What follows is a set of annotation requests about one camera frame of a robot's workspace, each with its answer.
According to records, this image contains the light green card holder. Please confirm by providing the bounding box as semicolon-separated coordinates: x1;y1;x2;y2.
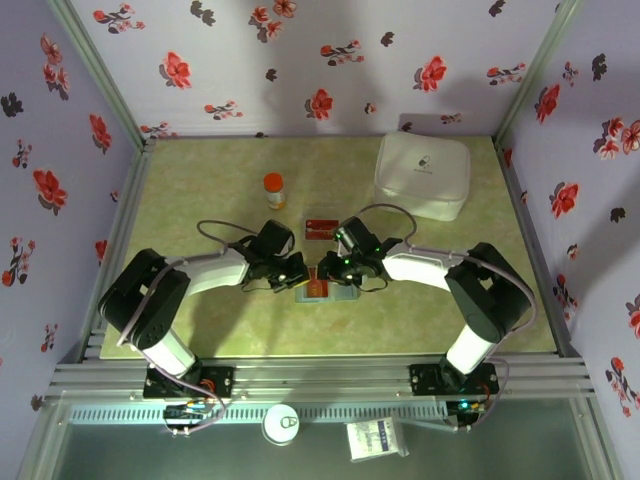
293;278;362;305

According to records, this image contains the red card yellow logo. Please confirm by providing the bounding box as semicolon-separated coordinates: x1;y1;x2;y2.
305;267;332;300

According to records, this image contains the red credit card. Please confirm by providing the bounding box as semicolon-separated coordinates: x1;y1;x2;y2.
304;217;342;242

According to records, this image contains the orange capped pill bottle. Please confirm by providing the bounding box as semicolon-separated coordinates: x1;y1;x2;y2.
262;172;289;211

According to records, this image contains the white medicine bag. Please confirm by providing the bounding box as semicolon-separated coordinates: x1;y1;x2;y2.
372;130;472;223

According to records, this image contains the white round lid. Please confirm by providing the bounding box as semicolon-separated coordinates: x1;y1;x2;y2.
261;403;302;446

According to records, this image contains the small circuit board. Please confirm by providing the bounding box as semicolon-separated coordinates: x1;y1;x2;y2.
446;397;489;432
164;399;212;437

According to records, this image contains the white printed packet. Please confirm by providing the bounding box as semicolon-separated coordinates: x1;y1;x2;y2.
345;418;411;463

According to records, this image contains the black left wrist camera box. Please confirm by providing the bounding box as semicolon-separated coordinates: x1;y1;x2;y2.
256;218;297;257

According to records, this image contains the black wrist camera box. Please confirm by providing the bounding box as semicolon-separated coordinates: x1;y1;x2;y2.
256;218;297;257
333;216;375;253

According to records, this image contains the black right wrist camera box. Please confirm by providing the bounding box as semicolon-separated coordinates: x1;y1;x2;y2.
333;216;375;253

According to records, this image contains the grey right arm cable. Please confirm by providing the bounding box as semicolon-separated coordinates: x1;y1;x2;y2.
357;202;537;432

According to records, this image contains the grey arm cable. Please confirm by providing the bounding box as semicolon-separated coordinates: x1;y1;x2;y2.
357;202;537;432
115;219;259;435

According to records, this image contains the grey left arm cable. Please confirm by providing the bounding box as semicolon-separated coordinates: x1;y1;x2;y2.
115;219;259;435

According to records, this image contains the aluminium front rail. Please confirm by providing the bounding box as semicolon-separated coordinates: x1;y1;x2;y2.
47;355;597;402

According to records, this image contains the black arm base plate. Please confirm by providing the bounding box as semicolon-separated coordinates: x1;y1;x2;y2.
143;365;236;400
408;363;500;397

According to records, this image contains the aluminium side rail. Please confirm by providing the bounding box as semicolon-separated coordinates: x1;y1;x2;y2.
77;142;156;362
494;139;584;360

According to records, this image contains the slotted grey cable duct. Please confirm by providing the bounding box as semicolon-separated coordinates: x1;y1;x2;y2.
67;405;451;426

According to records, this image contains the aluminium frame post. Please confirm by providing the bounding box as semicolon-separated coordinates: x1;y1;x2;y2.
47;0;157;151
493;0;585;146

